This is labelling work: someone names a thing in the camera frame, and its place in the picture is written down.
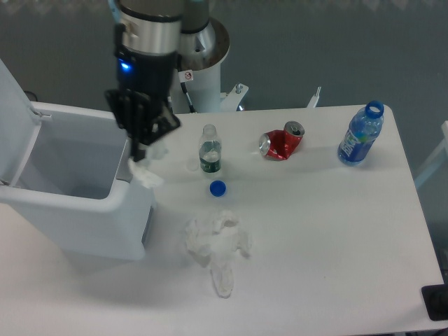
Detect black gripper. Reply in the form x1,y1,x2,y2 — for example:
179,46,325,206
105,48,181,162

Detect white paper ball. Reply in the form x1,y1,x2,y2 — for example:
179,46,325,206
127,140,168,189

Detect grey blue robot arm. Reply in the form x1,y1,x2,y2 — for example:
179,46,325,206
104,1,209,162

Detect white trash bin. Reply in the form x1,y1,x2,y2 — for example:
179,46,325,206
1,102,155,260

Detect white trash bin lid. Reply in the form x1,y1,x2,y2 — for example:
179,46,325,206
1,63,42,186

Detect white bottle cap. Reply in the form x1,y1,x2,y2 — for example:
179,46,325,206
186,160,199,172

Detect clear green label bottle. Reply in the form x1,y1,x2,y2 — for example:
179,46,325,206
199,124,222,174

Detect blue bottle cap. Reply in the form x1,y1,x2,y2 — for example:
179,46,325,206
209,180,227,197

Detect crumpled white paper top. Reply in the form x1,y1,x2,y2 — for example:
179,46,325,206
211,210,240,235

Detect crumpled white paper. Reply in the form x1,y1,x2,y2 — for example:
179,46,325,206
211,210,240,235
231,229,252,258
210,262,235,299
185,218,211,267

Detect crumpled white paper left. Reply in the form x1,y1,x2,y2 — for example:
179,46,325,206
185,218,211,267

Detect crumpled white paper right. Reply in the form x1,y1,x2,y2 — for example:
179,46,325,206
231,229,252,258

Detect crushed red soda can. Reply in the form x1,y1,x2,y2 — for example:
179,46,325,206
259,120,305,160

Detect crumpled white paper bottom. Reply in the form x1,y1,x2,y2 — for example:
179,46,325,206
210,262,235,299

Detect blue plastic bottle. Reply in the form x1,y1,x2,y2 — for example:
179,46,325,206
337,100,384,166

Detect black device table corner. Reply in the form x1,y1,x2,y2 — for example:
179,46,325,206
421,284,447,321

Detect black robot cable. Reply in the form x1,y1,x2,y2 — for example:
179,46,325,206
180,80,197,113

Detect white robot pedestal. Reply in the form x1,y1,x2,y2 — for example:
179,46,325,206
169,17,249,114

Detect white frame right edge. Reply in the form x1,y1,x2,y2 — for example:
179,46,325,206
414,121,447,190

